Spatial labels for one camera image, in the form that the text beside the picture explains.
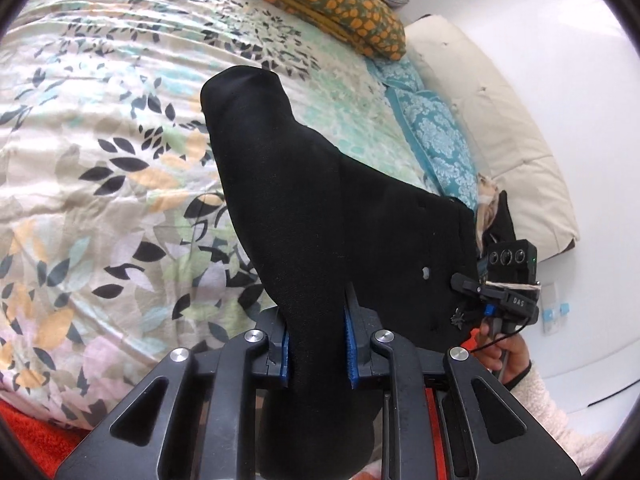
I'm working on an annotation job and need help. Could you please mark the black pants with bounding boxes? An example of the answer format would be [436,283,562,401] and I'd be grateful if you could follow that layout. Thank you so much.
[201,65,477,479]

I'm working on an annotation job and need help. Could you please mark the right forearm white fleece sleeve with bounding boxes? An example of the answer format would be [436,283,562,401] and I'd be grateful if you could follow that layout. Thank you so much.
[506,363,612,472]

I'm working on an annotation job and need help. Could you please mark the right hand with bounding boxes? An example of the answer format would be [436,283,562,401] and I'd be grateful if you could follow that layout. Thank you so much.
[474,320,532,390]

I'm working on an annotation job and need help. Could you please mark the beige blanket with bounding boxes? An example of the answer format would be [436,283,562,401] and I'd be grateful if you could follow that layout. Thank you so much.
[475,174,500,252]

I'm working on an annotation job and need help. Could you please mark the red carpet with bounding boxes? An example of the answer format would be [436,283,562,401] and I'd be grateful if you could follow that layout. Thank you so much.
[1,390,89,479]

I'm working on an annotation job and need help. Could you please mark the cream headboard cushion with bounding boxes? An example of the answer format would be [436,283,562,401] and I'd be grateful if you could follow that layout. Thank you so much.
[405,15,579,261]

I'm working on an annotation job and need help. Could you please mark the teal damask pillow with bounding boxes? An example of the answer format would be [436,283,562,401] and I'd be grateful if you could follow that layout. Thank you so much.
[368,56,478,210]

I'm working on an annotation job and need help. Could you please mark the floral bed sheet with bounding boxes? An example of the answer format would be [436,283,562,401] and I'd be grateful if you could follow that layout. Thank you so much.
[1,0,423,429]

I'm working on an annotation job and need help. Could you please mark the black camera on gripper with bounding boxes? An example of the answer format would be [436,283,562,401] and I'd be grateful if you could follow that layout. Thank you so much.
[482,240,539,292]

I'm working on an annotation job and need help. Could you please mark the white wall socket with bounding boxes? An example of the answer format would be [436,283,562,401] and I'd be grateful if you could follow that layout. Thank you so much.
[540,283,570,335]

